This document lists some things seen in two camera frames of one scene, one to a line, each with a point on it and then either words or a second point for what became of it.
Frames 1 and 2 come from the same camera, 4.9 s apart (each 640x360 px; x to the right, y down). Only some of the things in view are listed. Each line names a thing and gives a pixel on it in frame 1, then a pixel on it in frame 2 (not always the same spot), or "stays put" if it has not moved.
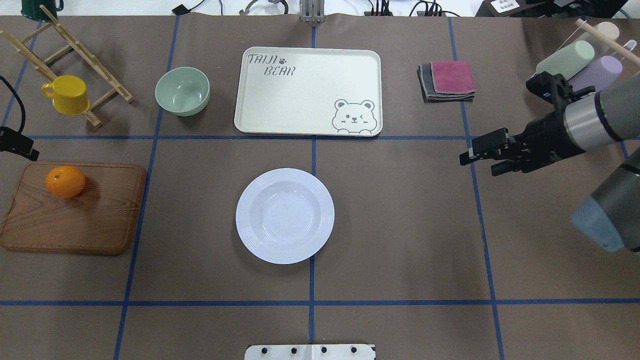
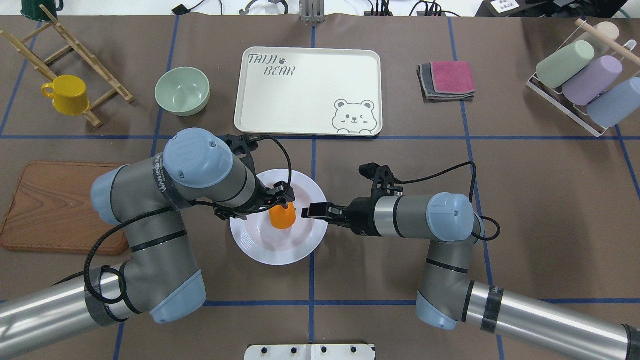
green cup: (568, 60) stays put
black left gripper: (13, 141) to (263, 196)
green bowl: (182, 91) stays put
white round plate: (285, 216) stays put
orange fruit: (65, 182) to (282, 218)
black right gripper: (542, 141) to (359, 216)
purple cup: (600, 73) stays put
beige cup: (608, 28) stays put
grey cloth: (424, 74) stays put
